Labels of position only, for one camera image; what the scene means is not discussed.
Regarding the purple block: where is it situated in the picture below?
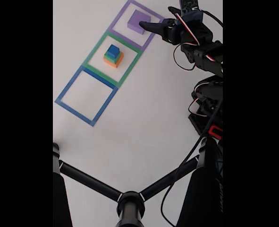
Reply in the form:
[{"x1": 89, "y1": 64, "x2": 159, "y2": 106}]
[{"x1": 127, "y1": 9, "x2": 152, "y2": 35}]

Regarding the purple tape square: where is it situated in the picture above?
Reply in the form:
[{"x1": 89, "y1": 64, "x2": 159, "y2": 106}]
[{"x1": 108, "y1": 0, "x2": 166, "y2": 52}]

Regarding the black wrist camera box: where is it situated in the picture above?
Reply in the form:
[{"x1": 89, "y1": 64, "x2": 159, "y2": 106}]
[{"x1": 178, "y1": 0, "x2": 204, "y2": 23}]

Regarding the black camera tripod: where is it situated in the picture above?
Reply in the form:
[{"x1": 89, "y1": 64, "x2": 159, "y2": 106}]
[{"x1": 53, "y1": 138, "x2": 223, "y2": 227}]

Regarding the green tape square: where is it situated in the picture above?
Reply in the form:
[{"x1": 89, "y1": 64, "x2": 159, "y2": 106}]
[{"x1": 82, "y1": 30, "x2": 144, "y2": 88}]

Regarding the blue tape square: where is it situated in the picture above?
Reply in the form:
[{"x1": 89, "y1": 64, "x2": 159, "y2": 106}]
[{"x1": 54, "y1": 65, "x2": 118, "y2": 127}]

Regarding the red white servo wire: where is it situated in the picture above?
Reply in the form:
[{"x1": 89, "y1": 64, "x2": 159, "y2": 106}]
[
  {"x1": 188, "y1": 81, "x2": 210, "y2": 118},
  {"x1": 173, "y1": 13, "x2": 219, "y2": 71}
]

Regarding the small blue cube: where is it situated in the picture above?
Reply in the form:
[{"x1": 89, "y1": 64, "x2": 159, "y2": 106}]
[{"x1": 107, "y1": 44, "x2": 120, "y2": 57}]

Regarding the orange block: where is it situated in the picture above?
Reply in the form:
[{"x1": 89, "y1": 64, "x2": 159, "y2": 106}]
[{"x1": 103, "y1": 52, "x2": 125, "y2": 69}]

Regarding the red clamp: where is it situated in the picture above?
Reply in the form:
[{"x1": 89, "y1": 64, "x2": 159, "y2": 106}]
[{"x1": 208, "y1": 125, "x2": 223, "y2": 140}]

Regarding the green block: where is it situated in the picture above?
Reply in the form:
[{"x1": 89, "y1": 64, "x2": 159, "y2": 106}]
[{"x1": 103, "y1": 51, "x2": 122, "y2": 64}]

